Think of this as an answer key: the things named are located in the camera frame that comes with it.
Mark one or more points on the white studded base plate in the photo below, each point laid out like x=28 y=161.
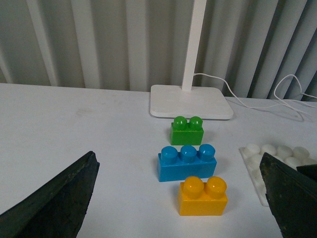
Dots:
x=252 y=155

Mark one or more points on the white desk lamp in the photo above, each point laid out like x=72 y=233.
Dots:
x=169 y=101

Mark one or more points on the blue three-stud block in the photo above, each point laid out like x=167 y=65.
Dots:
x=174 y=165

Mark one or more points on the grey curtain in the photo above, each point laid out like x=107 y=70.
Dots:
x=255 y=48

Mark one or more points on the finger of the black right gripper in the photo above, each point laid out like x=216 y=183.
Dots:
x=309 y=171

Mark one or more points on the yellow two-stud block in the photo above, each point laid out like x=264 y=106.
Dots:
x=198 y=198

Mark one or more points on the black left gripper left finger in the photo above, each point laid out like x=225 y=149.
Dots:
x=58 y=208

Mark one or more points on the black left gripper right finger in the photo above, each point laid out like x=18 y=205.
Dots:
x=292 y=198

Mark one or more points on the green two-stud block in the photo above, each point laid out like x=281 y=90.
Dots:
x=183 y=132

